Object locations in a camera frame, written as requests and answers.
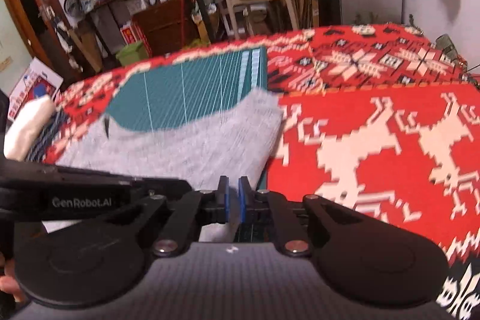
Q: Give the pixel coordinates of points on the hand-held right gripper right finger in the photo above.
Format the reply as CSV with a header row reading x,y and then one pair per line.
x,y
242,200

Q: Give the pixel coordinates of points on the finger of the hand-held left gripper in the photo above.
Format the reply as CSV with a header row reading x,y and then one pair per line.
x,y
161,185

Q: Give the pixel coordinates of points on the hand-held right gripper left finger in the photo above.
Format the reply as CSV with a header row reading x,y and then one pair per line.
x,y
226,200

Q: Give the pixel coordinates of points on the grey polo shirt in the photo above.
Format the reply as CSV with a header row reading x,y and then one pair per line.
x,y
187,143

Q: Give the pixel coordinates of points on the person's left hand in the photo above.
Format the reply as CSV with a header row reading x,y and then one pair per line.
x,y
5,284

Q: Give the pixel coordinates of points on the white folded garment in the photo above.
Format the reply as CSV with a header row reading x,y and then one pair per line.
x,y
26,128

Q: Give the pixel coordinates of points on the green cutting mat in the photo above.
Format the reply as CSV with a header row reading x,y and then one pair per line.
x,y
180,87

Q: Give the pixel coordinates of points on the red blue printed cardboard box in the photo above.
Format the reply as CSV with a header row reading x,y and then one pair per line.
x,y
33,87

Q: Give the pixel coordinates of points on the green waste bin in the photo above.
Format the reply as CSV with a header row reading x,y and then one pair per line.
x,y
131,55

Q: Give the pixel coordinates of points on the red patterned blanket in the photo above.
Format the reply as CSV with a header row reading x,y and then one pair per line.
x,y
356,125

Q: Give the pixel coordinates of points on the red and white box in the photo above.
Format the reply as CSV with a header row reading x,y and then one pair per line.
x,y
129,35

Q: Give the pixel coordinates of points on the brown wooden drawer cabinet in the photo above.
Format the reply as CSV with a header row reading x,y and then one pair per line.
x,y
161,27

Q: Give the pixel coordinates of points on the electric fan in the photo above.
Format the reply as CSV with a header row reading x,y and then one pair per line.
x,y
77,3

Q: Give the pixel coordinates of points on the green tinsel garland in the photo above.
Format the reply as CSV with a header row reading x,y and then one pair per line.
x,y
367,20

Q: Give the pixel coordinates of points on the olive green pouch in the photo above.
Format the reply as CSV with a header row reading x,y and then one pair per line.
x,y
446,46

